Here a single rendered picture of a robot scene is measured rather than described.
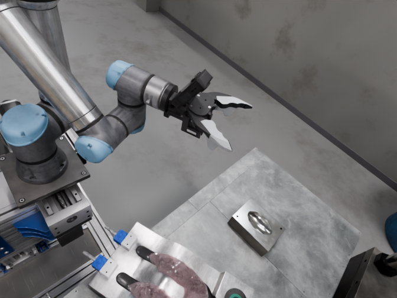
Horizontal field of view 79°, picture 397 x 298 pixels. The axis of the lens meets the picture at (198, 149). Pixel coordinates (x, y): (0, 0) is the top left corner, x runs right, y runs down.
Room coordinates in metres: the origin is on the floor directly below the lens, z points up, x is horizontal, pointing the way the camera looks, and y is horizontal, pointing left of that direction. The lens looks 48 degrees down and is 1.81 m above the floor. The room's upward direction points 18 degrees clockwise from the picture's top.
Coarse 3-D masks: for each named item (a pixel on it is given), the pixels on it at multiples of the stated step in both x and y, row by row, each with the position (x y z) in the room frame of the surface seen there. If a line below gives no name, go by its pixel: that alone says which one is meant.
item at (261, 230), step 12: (252, 204) 0.63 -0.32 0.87; (240, 216) 0.55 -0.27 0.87; (252, 216) 0.58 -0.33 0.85; (264, 216) 0.59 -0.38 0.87; (240, 228) 0.51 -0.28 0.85; (252, 228) 0.51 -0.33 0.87; (264, 228) 0.54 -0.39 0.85; (276, 228) 0.55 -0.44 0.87; (252, 240) 0.47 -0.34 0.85; (264, 240) 0.48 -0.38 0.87; (276, 240) 0.50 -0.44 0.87; (264, 252) 0.44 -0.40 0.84
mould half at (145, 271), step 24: (144, 240) 0.33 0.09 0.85; (168, 240) 0.35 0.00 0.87; (120, 264) 0.23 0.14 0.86; (144, 264) 0.25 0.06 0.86; (192, 264) 0.29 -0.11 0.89; (96, 288) 0.14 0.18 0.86; (120, 288) 0.16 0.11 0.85; (168, 288) 0.19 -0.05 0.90; (216, 288) 0.24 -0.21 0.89; (240, 288) 0.26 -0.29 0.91
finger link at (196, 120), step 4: (192, 112) 0.42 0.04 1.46; (192, 116) 0.41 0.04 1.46; (196, 116) 0.41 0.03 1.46; (200, 116) 0.41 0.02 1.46; (192, 120) 0.40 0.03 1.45; (196, 120) 0.40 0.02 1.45; (200, 120) 0.40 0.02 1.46; (196, 124) 0.39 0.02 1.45; (200, 124) 0.39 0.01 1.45; (196, 128) 0.39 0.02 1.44; (200, 128) 0.38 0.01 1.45; (204, 128) 0.38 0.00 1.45; (204, 132) 0.38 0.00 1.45; (208, 132) 0.38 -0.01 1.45; (208, 136) 0.38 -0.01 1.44
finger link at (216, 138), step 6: (204, 120) 0.41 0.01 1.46; (210, 120) 0.41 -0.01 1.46; (204, 126) 0.39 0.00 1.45; (210, 126) 0.40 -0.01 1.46; (210, 132) 0.38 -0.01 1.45; (216, 132) 0.38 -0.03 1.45; (210, 138) 0.37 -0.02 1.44; (216, 138) 0.37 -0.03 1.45; (222, 138) 0.37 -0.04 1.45; (210, 144) 0.38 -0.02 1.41; (216, 144) 0.37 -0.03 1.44; (222, 144) 0.36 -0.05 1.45; (228, 144) 0.36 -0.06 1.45; (228, 150) 0.36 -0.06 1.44
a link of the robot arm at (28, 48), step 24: (0, 0) 0.38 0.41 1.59; (0, 24) 0.36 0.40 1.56; (24, 24) 0.39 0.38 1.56; (24, 48) 0.36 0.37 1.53; (48, 48) 0.39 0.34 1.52; (24, 72) 0.35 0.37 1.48; (48, 72) 0.36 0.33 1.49; (48, 96) 0.34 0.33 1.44; (72, 96) 0.36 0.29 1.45; (72, 120) 0.33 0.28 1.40; (96, 120) 0.36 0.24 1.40; (120, 120) 0.41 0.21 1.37; (96, 144) 0.32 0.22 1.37
